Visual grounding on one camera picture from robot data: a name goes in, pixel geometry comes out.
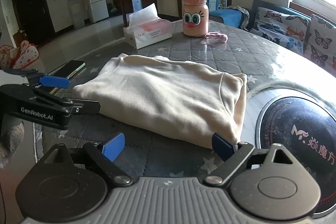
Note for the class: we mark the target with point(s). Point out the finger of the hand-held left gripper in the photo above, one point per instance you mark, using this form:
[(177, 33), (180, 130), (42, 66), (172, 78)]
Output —
[(53, 81), (86, 107)]

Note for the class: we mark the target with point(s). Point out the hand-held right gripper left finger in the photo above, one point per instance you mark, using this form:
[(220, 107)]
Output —
[(114, 146)]

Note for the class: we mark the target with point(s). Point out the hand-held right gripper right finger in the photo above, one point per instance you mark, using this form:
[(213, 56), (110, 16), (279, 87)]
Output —
[(223, 148)]

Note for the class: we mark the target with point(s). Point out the cream shirt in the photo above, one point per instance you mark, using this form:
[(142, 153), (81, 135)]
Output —
[(162, 92)]

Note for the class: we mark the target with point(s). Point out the black smartphone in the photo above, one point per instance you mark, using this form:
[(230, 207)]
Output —
[(72, 66)]

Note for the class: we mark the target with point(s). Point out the polka dot play tent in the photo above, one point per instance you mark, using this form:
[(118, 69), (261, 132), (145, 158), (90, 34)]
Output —
[(23, 54)]

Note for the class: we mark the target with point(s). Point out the round black induction cooker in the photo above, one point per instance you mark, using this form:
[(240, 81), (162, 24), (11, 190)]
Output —
[(288, 119)]

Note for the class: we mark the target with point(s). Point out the white water dispenser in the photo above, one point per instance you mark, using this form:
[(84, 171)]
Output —
[(76, 11)]

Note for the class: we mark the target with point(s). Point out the dark wooden door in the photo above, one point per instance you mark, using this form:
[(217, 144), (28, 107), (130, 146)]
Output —
[(31, 11)]

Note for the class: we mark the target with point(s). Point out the white tissue pack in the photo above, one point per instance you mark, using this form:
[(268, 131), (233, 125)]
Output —
[(149, 32)]

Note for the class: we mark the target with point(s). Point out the pink hair band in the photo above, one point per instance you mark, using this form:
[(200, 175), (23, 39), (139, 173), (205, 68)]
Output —
[(219, 36)]

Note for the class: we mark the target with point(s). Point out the blue folded cloth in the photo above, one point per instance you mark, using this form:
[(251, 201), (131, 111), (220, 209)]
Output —
[(228, 16)]

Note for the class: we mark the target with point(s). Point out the wide butterfly print cushion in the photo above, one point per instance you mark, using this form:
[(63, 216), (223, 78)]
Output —
[(281, 27)]

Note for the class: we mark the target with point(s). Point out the grey blanket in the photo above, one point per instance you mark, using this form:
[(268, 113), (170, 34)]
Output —
[(244, 14)]

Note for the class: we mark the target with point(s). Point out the pink cartoon face water bottle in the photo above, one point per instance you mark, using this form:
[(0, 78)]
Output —
[(195, 8)]

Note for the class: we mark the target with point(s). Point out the square butterfly print cushion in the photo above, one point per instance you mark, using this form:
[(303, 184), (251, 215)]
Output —
[(323, 43)]

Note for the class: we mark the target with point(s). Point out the dark blue sofa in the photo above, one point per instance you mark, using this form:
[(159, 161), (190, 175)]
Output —
[(258, 3)]

